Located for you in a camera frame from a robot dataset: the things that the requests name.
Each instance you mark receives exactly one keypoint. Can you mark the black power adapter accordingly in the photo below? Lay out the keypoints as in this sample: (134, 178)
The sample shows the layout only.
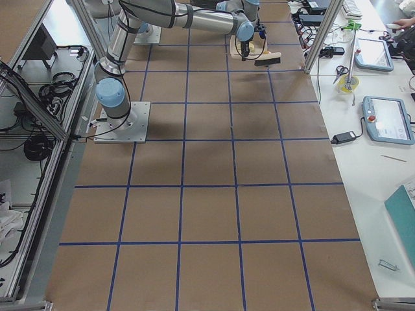
(345, 137)

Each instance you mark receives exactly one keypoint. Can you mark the yellow tape roll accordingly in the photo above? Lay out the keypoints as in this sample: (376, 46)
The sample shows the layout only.
(346, 86)

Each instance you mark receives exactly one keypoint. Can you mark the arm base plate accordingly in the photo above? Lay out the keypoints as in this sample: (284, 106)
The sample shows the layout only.
(133, 130)
(148, 35)

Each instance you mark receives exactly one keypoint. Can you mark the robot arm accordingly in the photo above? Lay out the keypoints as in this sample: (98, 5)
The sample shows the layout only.
(140, 22)
(105, 15)

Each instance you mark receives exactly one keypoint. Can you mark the far teach pendant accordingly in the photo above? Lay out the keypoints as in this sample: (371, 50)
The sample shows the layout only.
(373, 55)

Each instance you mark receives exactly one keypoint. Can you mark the beige dustpan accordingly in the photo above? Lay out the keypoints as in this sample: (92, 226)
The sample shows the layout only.
(257, 48)

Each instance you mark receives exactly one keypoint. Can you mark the near teach pendant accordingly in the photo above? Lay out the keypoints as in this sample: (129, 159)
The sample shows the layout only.
(387, 121)

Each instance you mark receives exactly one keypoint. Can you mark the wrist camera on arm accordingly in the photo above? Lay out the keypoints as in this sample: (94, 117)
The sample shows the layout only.
(261, 29)

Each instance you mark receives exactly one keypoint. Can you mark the white hand brush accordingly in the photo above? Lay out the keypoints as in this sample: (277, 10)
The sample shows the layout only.
(266, 59)

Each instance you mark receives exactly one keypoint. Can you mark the teal notebook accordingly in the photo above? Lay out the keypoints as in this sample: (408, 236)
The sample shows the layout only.
(401, 211)

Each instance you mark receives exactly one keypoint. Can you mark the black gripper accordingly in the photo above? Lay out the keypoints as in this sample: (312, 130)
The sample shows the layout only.
(245, 43)

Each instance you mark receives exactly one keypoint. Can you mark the teach pendant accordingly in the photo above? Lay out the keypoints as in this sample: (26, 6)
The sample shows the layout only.
(373, 55)
(387, 121)

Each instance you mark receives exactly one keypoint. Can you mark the aluminium frame post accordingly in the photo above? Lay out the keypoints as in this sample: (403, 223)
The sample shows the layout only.
(325, 26)

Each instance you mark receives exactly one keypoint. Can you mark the black handled scissors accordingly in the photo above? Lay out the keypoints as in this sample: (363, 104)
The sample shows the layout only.
(340, 70)

